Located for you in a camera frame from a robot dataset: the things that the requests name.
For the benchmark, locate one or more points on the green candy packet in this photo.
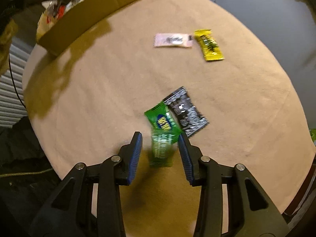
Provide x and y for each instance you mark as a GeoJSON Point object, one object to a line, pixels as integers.
{"type": "Point", "coordinates": [160, 118]}

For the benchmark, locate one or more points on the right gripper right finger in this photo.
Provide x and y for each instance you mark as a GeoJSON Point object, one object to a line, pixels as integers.
{"type": "Point", "coordinates": [232, 202]}

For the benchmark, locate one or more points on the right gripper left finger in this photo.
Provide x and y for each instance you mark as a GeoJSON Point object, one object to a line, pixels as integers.
{"type": "Point", "coordinates": [87, 201]}

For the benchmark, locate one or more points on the brown cardboard box tray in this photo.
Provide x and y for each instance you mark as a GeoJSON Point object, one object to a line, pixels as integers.
{"type": "Point", "coordinates": [78, 18]}

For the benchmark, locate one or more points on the light green clear candy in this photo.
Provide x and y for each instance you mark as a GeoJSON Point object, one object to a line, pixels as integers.
{"type": "Point", "coordinates": [161, 148]}

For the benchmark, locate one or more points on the yellow candy packet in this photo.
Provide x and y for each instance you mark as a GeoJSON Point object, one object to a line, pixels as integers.
{"type": "Point", "coordinates": [208, 45]}

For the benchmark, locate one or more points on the red clear brownie bag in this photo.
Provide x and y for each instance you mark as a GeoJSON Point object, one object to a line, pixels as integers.
{"type": "Point", "coordinates": [55, 11]}

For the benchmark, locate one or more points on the pink candy packet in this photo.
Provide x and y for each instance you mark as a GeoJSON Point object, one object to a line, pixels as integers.
{"type": "Point", "coordinates": [173, 40]}

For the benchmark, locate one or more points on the black white candy packet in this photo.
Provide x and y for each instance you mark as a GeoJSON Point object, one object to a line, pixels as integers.
{"type": "Point", "coordinates": [190, 119]}

